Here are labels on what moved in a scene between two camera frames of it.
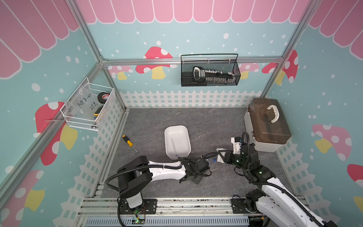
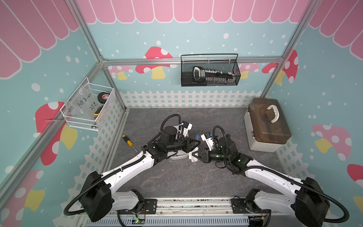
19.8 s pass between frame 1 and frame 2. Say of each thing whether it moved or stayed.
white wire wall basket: stayed
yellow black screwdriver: stayed
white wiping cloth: moved
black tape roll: stayed
